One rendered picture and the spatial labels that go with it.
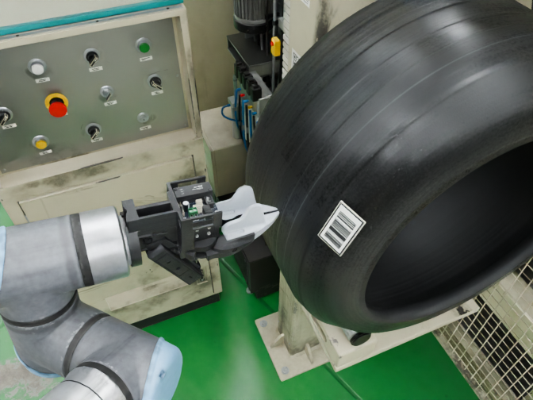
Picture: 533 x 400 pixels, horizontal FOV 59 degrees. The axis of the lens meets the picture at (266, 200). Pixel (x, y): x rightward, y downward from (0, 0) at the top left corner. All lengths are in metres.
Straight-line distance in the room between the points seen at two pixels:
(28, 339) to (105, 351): 0.10
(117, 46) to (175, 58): 0.14
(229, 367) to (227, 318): 0.20
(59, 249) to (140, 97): 0.76
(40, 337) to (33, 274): 0.10
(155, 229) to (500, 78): 0.43
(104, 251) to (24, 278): 0.09
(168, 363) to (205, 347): 1.36
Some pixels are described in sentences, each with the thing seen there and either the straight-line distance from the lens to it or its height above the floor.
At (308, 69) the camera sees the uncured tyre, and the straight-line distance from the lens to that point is 0.67.
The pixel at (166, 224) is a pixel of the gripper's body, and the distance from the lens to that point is 0.58.
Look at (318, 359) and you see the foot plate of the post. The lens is 1.90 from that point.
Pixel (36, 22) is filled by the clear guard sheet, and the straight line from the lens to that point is 1.14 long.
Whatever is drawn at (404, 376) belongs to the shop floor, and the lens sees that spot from 1.95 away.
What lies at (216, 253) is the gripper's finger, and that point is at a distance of 0.62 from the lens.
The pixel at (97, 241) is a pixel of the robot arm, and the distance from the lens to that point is 0.57.
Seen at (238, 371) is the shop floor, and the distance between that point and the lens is 1.89.
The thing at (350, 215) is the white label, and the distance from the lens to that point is 0.57.
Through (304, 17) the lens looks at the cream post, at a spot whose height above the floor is 1.34.
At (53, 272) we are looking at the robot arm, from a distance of 0.58.
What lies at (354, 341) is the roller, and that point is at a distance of 0.94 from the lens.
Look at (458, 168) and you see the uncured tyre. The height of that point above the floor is 1.37.
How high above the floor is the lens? 1.74
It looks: 47 degrees down
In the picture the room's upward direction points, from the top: straight up
